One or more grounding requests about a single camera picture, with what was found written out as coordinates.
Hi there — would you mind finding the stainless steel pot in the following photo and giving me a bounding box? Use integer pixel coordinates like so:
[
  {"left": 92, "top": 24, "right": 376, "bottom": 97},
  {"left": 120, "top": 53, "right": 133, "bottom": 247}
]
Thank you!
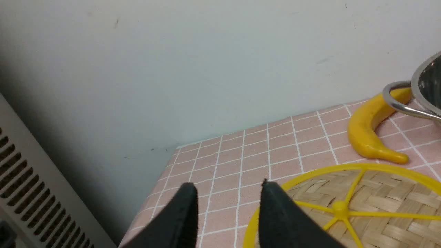
[{"left": 382, "top": 52, "right": 441, "bottom": 122}]

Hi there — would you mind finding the yellow plastic banana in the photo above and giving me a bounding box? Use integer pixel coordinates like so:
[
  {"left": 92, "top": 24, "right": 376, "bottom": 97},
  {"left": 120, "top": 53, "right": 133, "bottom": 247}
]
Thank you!
[{"left": 347, "top": 93, "right": 409, "bottom": 164}]

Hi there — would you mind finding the pink checkered tablecloth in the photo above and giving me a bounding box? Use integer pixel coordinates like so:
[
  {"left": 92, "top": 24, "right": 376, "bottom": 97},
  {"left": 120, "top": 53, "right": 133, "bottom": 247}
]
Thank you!
[{"left": 119, "top": 99, "right": 441, "bottom": 248}]

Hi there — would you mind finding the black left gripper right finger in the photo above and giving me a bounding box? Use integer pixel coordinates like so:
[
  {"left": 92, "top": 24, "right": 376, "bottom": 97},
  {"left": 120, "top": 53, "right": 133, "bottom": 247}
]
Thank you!
[{"left": 258, "top": 179, "right": 344, "bottom": 248}]

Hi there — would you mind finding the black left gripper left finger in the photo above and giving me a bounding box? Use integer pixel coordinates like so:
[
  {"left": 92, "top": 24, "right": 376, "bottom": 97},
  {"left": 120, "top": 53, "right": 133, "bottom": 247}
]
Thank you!
[{"left": 122, "top": 183, "right": 198, "bottom": 248}]

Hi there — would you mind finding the yellow woven bamboo steamer lid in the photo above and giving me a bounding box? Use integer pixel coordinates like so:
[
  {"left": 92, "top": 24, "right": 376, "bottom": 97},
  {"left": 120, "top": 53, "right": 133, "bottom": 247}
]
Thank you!
[{"left": 243, "top": 163, "right": 441, "bottom": 248}]

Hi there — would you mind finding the beige vented radiator panel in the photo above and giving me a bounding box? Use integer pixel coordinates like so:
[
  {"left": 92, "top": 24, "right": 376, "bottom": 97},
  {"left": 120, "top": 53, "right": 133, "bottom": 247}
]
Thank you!
[{"left": 0, "top": 96, "right": 117, "bottom": 248}]

